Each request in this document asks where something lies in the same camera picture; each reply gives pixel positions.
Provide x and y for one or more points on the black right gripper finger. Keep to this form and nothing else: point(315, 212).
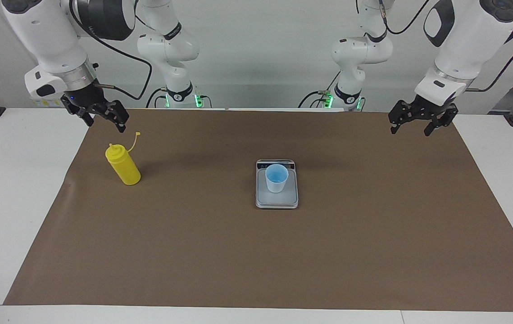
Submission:
point(121, 119)
point(86, 118)

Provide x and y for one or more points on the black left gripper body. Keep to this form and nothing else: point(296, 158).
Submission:
point(434, 107)

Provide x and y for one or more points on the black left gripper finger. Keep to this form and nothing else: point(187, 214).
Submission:
point(443, 121)
point(399, 116)

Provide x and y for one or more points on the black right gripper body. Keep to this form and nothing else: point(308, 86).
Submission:
point(86, 96)

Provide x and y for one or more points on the yellow squeeze bottle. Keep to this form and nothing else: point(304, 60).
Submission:
point(125, 168)

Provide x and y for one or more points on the light blue plastic cup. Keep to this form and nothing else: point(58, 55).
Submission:
point(277, 182)

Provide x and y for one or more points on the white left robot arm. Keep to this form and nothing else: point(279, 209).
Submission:
point(468, 40)

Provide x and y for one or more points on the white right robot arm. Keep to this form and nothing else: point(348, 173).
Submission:
point(49, 36)

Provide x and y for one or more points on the silver digital kitchen scale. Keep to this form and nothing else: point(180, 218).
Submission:
point(279, 200)

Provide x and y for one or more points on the brown paper mat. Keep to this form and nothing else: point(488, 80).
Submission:
point(193, 252)

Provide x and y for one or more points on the white wall socket box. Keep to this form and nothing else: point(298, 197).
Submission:
point(58, 102)

